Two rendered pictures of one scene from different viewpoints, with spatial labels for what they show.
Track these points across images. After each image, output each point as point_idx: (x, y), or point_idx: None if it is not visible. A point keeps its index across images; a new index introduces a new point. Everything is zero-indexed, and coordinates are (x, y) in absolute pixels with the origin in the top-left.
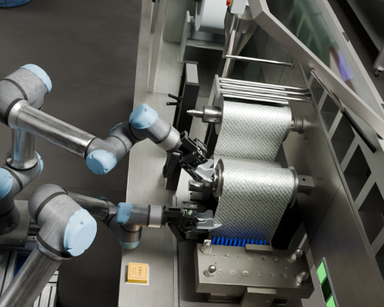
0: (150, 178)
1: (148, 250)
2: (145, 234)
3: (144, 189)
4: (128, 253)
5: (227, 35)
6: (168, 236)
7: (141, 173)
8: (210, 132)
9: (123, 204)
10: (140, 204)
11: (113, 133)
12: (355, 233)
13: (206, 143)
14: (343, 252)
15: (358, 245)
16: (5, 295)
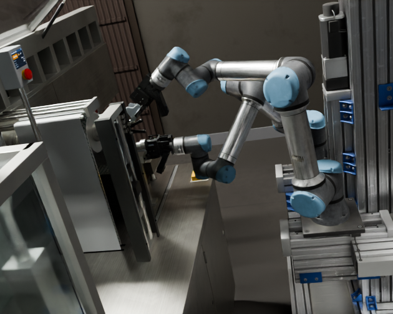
0: (173, 242)
1: (189, 189)
2: (189, 198)
3: (182, 231)
4: (205, 186)
5: (35, 121)
6: (169, 200)
7: (183, 245)
8: (100, 177)
9: (204, 136)
10: (190, 138)
11: (203, 68)
12: (68, 75)
13: (102, 202)
14: (74, 93)
15: (72, 73)
16: None
